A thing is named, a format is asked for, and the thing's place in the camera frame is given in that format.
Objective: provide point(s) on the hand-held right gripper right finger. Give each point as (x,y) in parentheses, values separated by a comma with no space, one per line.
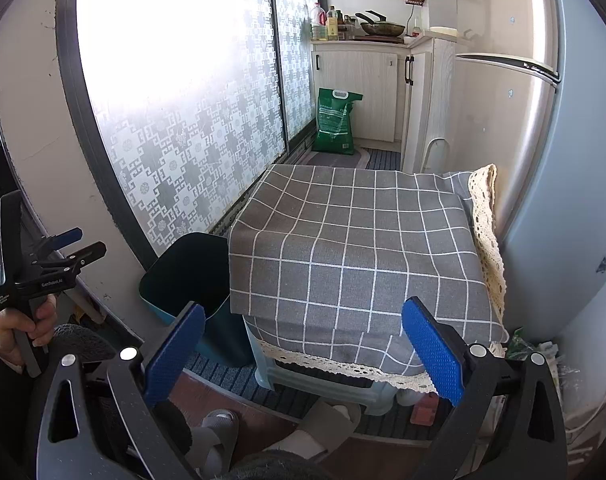
(433,350)

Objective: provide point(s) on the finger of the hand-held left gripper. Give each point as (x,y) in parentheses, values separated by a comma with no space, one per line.
(68,262)
(65,237)

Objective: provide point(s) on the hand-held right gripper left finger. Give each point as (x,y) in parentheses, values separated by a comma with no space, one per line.
(175,355)

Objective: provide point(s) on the dark teal trash bin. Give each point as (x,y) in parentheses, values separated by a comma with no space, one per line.
(193,275)

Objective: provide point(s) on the person's left hand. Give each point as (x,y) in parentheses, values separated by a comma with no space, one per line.
(8,335)

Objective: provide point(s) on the red brick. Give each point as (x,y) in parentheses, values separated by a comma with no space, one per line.
(425,410)

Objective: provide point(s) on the person's dark fleece trousers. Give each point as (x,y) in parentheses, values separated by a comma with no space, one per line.
(83,342)

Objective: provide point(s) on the bag of green vegetables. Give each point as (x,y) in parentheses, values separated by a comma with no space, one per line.
(522,344)

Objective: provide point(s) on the grey slipper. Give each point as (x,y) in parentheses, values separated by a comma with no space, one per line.
(323,427)
(215,440)

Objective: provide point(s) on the light blue plastic stool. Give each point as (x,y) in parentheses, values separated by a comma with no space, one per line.
(323,385)

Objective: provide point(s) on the grey checked tablecloth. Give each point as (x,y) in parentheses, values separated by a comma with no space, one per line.
(358,260)

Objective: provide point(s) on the frosted patterned sliding door panel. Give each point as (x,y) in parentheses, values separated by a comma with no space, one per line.
(295,50)
(183,110)

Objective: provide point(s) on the grey oval floor mat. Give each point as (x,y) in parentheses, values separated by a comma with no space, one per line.
(353,157)

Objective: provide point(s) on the silver two-door fridge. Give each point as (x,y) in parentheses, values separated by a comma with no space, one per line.
(558,160)

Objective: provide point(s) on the green rice bag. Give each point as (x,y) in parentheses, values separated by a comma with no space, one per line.
(335,120)

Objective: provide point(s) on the black induction cooker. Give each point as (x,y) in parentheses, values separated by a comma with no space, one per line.
(378,38)

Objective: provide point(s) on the small white bottle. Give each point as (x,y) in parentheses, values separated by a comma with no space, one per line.
(416,30)

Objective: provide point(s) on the black wok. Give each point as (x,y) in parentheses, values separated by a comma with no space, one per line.
(380,27)

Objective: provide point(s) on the large clear oil bottle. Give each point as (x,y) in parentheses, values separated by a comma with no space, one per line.
(318,25)

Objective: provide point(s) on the yellow oil bottle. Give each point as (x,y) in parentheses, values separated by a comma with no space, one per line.
(332,25)

